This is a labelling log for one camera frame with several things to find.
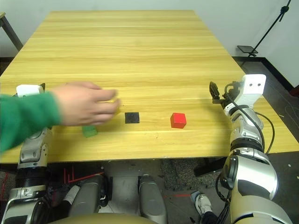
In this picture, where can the grey foot pedal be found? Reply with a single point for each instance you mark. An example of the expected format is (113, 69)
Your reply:
(194, 196)

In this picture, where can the red cube block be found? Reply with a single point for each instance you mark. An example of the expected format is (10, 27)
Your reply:
(178, 121)

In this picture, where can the green sleeved person forearm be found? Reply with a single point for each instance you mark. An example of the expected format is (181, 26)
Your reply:
(25, 116)

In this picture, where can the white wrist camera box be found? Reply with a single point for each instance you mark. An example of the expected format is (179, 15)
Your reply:
(28, 90)
(253, 87)

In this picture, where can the green cube block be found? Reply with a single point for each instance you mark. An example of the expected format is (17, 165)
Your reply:
(90, 132)

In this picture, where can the grey right robot leg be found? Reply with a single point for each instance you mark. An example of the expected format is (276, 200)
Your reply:
(151, 198)

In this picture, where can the white sneaker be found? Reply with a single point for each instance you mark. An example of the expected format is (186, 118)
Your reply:
(204, 204)

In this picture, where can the white robot pelvis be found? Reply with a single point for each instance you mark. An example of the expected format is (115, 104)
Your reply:
(123, 186)

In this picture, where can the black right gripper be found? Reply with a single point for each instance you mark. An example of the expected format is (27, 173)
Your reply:
(232, 93)

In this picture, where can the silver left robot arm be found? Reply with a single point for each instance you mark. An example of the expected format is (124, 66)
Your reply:
(35, 149)

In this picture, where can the black tripod stand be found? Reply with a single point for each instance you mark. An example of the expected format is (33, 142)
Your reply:
(268, 28)

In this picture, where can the grey robot leg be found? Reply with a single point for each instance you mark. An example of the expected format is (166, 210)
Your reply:
(86, 198)
(151, 198)

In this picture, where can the bare person hand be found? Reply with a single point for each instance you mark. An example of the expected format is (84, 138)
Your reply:
(84, 105)

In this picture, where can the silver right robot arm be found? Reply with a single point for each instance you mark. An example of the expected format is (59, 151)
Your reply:
(252, 177)

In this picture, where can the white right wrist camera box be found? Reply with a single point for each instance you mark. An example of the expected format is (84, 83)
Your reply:
(253, 87)

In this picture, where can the black stand tray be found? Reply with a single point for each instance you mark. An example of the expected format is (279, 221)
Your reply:
(247, 49)

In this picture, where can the grey side table leg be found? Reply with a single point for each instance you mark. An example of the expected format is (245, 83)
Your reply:
(11, 32)

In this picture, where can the yellow cube block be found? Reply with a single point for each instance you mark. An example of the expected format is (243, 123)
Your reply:
(116, 109)

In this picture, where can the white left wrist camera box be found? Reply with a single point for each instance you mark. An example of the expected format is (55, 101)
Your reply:
(28, 90)

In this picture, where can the olive robot torso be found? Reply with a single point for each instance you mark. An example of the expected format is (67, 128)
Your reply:
(98, 219)

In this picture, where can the grey left robot leg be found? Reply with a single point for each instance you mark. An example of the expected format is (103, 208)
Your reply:
(86, 198)

